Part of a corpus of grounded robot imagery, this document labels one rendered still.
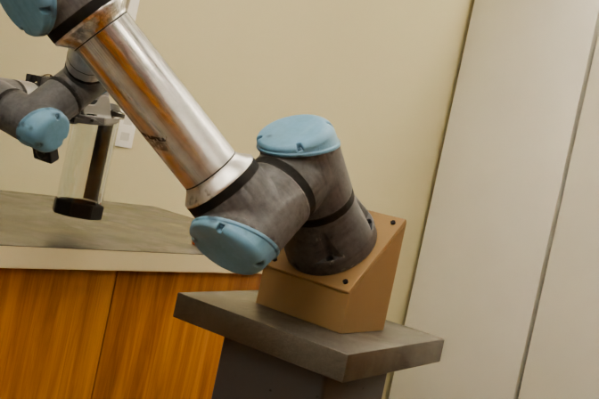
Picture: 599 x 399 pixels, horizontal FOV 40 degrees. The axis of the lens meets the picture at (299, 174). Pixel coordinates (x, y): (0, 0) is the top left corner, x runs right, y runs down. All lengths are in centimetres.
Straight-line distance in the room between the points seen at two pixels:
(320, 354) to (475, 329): 276
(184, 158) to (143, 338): 74
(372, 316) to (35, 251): 59
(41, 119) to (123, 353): 57
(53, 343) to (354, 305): 62
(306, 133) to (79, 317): 67
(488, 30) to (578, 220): 99
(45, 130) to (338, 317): 56
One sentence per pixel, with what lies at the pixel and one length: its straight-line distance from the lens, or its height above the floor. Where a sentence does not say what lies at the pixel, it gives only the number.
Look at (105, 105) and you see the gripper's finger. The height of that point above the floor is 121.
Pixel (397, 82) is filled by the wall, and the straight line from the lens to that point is 362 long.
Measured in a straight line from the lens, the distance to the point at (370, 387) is 137.
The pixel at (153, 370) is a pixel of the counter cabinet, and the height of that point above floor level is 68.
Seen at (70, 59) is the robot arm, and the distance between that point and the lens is 143.
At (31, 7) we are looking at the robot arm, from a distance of 108.
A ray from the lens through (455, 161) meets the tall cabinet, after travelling 397.
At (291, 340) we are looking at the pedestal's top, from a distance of 119.
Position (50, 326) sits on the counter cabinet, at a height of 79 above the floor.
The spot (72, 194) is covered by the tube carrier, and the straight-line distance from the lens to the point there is 171.
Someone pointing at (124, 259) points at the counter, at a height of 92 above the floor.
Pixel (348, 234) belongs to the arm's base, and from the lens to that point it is 126.
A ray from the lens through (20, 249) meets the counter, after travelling 149.
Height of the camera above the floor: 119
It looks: 1 degrees down
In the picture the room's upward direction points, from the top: 12 degrees clockwise
